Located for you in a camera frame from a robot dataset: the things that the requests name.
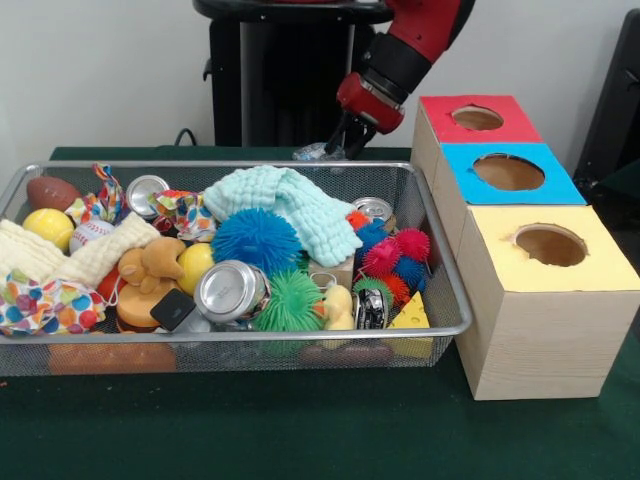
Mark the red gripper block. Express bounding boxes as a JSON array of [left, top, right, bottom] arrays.
[[324, 72, 406, 159]]

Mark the clear plastic bottle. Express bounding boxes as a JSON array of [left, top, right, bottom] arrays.
[[292, 141, 351, 162]]

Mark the wooden box with three holes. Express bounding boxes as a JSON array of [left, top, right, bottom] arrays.
[[409, 93, 640, 401]]

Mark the mint green waffle cloth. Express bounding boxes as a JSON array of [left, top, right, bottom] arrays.
[[202, 165, 364, 268]]

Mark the blue spiky rubber ball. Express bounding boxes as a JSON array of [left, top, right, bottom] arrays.
[[210, 207, 305, 277]]

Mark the green spiky rubber ball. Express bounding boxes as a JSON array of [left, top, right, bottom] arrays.
[[251, 269, 325, 332]]

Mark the yellow cheese wedge toy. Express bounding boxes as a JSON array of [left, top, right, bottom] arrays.
[[387, 291, 432, 361]]

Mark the silver drink can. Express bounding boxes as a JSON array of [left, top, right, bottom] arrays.
[[193, 259, 272, 324]]

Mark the brown plush toy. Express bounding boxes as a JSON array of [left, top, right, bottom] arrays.
[[117, 236, 187, 296]]

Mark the black chair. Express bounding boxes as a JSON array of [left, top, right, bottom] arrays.
[[573, 8, 640, 201]]

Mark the cream waffle cloth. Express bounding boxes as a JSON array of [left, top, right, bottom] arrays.
[[0, 212, 161, 289]]

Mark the white toy baseball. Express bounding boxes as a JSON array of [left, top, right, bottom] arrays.
[[68, 219, 116, 254]]

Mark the dark green table cloth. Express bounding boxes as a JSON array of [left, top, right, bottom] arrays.
[[0, 144, 640, 480]]

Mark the brown toy football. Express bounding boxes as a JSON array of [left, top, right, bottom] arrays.
[[26, 175, 83, 211]]

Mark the yellow tennis ball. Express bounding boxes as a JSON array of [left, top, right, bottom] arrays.
[[22, 207, 75, 253]]

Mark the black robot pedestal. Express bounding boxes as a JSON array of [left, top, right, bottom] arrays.
[[192, 0, 394, 148]]

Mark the silver wire mesh bin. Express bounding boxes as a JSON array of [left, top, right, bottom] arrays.
[[0, 159, 472, 377]]

